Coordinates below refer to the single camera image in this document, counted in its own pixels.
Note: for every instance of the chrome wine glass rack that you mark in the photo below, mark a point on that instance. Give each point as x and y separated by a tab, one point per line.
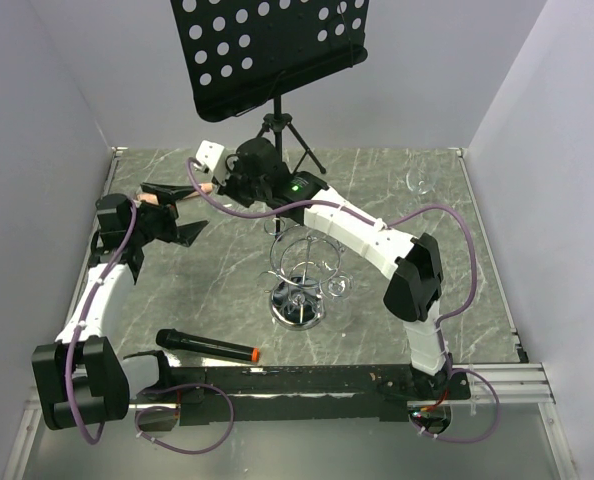
301	260

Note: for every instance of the clear wine glass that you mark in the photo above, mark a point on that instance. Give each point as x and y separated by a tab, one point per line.
339	286
421	180

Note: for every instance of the black microphone orange end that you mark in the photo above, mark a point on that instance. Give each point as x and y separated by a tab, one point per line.
172	339

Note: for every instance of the beige microphone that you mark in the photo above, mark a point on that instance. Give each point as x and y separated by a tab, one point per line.
206	188

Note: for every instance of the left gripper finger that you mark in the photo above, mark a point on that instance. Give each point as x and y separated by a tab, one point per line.
188	233
160	193

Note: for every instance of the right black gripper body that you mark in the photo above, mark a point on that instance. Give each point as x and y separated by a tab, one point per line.
242	189

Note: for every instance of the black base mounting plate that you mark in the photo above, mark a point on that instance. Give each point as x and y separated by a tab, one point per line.
282	393

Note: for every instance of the aluminium frame rail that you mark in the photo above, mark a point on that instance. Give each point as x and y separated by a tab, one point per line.
508	429

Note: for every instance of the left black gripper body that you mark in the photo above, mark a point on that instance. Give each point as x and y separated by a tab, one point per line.
155	222

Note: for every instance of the black perforated music stand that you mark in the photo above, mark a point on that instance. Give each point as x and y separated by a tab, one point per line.
242	54

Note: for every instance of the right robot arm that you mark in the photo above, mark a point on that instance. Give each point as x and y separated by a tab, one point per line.
412	266

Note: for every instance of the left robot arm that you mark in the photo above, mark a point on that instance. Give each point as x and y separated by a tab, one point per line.
79	378

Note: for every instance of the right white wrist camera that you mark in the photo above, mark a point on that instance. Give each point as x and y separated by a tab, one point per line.
213	159

